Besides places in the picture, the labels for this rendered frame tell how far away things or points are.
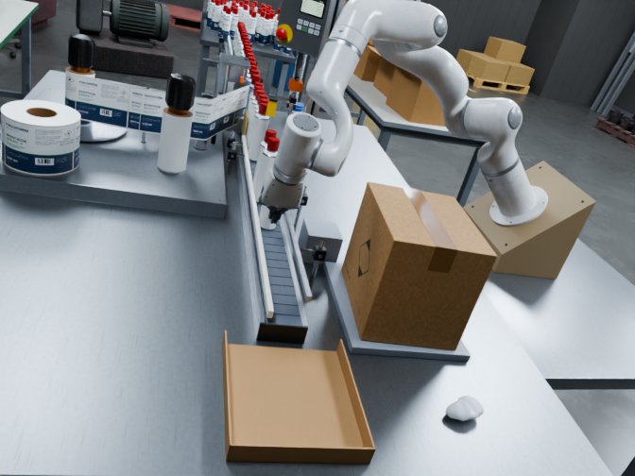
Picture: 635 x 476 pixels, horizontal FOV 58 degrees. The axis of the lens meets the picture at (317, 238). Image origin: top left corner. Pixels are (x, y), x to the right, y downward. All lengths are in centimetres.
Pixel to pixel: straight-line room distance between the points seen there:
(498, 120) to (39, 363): 130
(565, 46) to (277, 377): 1020
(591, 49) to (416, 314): 1026
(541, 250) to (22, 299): 146
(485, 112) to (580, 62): 964
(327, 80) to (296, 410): 73
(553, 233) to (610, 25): 969
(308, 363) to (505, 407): 44
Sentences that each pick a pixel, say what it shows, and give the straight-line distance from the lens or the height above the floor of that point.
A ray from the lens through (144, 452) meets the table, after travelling 105.
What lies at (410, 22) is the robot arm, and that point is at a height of 150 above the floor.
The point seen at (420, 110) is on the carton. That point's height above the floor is 86.
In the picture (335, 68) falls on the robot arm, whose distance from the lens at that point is 138.
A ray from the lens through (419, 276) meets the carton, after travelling 127.
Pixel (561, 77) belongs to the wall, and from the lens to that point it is 1124.
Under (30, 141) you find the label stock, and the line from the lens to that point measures 173.
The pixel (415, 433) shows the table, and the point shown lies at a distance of 121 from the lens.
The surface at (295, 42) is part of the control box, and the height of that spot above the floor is 131.
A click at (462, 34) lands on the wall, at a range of 1118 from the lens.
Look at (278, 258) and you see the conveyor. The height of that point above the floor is 88.
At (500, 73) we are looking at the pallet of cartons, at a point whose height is 28.
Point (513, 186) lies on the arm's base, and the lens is 191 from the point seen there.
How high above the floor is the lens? 164
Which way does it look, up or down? 28 degrees down
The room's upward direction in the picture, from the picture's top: 15 degrees clockwise
